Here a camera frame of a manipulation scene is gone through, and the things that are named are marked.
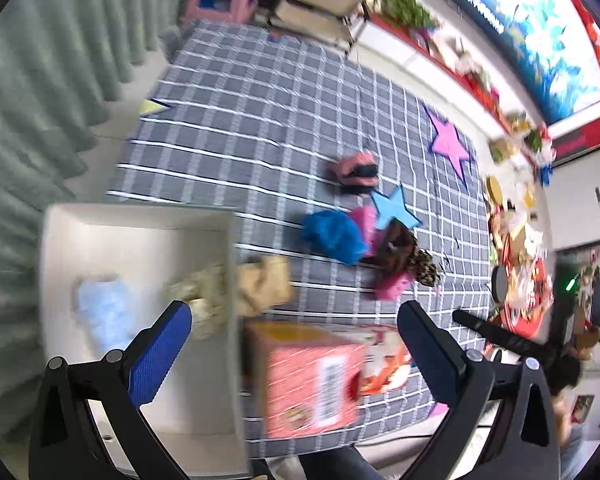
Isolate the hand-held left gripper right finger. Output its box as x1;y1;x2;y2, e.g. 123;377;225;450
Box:
396;301;563;480

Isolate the leopard print cloth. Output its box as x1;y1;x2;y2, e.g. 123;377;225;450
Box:
367;220;443;288

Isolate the grey checked bedsheet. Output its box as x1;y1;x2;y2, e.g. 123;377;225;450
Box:
105;20;486;458

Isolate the pink printed carton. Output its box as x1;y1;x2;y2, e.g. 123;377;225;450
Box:
245;322;413;438

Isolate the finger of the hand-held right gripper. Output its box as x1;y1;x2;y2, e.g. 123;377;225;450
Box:
452;308;557;362

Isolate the blue wall poster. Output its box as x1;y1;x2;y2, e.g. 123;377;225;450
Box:
447;0;600;126

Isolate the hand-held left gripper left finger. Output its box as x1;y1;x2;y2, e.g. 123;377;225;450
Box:
27;300;193;480

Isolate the green curtain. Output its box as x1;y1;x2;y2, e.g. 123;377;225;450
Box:
0;0;191;361

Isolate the cream polka dot cloth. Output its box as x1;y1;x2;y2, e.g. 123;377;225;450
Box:
162;262;231;341

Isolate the pink foam sponge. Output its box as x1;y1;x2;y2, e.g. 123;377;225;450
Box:
330;152;378;181
349;205;381;233
372;270;413;302

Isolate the black cloth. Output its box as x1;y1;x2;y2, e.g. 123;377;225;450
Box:
341;162;381;195

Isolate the white storage box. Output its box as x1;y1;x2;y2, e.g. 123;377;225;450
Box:
39;203;253;478

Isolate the pile of assorted small goods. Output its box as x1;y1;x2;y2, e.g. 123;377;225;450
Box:
485;110;556;341

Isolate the beige crumpled cloth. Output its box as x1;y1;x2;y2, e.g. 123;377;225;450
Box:
237;256;293;317

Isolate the green potted plant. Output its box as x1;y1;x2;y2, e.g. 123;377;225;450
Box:
367;0;438;31

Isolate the person's dark trouser leg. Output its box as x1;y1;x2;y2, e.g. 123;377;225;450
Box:
300;445;381;480

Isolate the red wall shelf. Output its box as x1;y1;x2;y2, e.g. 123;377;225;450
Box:
365;10;556;161

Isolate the light blue fluffy cloth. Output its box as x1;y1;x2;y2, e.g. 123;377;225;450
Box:
75;275;141;356

